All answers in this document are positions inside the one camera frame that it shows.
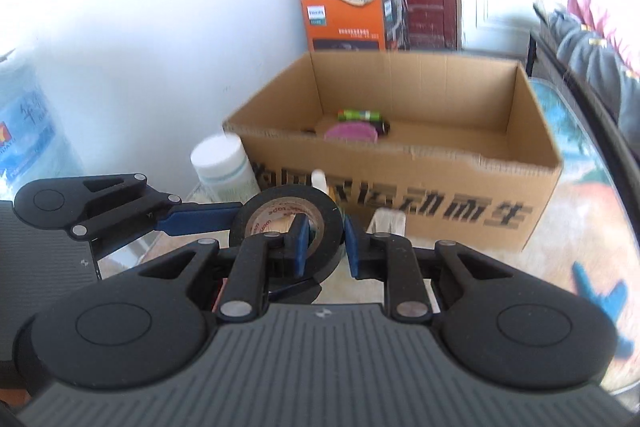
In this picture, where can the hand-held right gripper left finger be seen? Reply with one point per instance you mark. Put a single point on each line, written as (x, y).
(300, 249)

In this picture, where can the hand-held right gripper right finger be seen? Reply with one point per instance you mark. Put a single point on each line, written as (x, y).
(352, 252)

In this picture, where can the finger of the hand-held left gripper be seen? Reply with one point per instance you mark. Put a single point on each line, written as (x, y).
(295, 293)
(200, 216)

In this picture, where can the white charger plug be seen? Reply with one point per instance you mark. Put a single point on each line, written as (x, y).
(387, 222)

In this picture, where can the black tape roll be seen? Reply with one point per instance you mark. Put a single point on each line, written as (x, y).
(280, 202)

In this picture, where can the white plastic bottle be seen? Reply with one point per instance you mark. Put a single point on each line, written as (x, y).
(220, 167)

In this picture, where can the green dropper bottle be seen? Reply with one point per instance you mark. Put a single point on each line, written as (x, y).
(320, 179)

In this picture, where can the brown cardboard box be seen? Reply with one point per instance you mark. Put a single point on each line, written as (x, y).
(450, 207)

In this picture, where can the pink silicone bowl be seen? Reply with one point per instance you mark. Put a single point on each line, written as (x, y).
(350, 132)

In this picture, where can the black flashlight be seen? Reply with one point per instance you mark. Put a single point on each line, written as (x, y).
(382, 128)

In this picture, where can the green lip balm tube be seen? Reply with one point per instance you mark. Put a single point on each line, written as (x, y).
(357, 114)

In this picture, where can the blue water jug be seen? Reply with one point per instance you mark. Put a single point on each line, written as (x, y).
(35, 122)

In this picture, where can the orange product box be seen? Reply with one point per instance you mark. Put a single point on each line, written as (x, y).
(350, 27)

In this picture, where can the grey blanket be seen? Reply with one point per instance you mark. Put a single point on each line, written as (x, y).
(585, 52)

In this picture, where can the pink blanket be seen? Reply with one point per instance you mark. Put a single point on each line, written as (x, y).
(605, 22)

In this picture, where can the dark bed frame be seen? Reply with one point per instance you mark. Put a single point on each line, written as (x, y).
(595, 122)

